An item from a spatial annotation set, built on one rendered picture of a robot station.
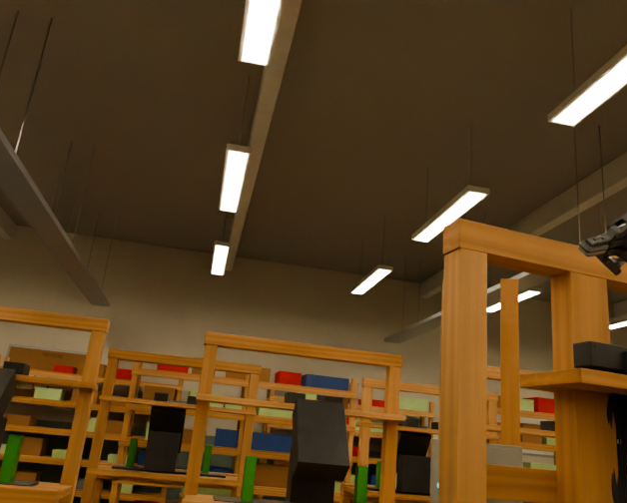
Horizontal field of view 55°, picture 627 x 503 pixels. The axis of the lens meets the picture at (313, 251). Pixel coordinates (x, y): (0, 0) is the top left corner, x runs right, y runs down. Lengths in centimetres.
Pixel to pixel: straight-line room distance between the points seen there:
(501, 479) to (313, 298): 1009
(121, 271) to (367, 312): 478
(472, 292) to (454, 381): 25
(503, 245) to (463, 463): 63
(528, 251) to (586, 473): 64
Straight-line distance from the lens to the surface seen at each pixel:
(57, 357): 1156
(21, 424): 1097
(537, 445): 947
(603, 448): 195
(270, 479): 834
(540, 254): 191
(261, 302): 1159
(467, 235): 177
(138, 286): 1162
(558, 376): 182
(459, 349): 168
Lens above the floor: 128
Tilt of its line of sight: 18 degrees up
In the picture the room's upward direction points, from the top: 5 degrees clockwise
